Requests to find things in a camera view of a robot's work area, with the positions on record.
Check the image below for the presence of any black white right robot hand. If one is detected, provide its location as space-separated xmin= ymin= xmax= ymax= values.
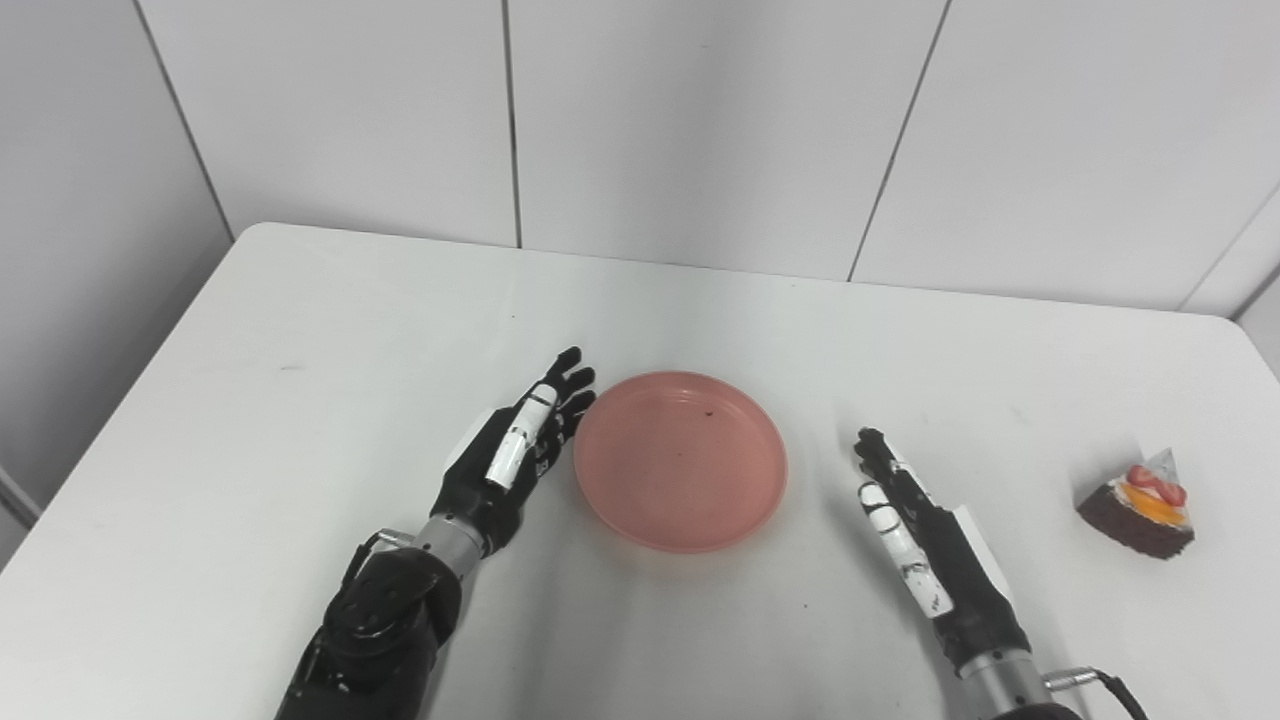
xmin=853 ymin=427 xmax=1033 ymax=677

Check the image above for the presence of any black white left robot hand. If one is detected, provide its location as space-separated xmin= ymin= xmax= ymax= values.
xmin=430 ymin=346 xmax=598 ymax=557

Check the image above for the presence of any pink round plate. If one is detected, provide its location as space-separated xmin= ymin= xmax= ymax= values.
xmin=573 ymin=371 xmax=789 ymax=554

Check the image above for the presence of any chocolate fruit cake slice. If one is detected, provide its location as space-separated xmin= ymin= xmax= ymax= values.
xmin=1076 ymin=447 xmax=1196 ymax=561

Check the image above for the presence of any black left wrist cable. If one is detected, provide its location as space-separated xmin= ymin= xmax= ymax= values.
xmin=340 ymin=528 xmax=414 ymax=593

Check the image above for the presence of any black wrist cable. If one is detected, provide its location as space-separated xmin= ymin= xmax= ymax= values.
xmin=1042 ymin=667 xmax=1151 ymax=720
xmin=340 ymin=528 xmax=414 ymax=593

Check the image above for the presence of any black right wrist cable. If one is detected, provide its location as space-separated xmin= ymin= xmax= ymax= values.
xmin=1042 ymin=667 xmax=1151 ymax=720

